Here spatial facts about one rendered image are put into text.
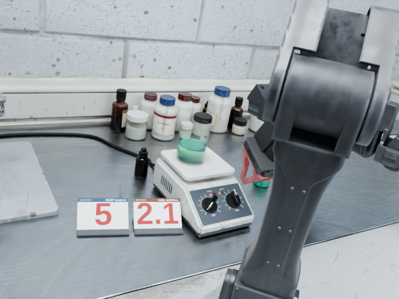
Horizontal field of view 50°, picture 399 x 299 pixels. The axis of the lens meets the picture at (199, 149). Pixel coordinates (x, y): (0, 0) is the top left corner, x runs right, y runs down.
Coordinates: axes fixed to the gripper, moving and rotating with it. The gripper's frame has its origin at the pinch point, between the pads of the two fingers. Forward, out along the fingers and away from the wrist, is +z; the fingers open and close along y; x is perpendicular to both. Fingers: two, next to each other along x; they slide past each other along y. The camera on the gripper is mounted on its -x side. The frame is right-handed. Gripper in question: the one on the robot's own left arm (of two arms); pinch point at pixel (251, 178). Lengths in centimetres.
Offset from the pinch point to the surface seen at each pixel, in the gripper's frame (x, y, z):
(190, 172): -6.2, 7.9, 6.7
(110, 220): -1.6, 23.8, 12.4
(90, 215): -3.4, 27.0, 12.6
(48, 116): -43, 24, 36
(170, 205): -1.8, 12.4, 10.5
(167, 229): 2.6, 14.2, 11.2
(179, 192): -3.7, 10.1, 9.5
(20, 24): -58, 30, 18
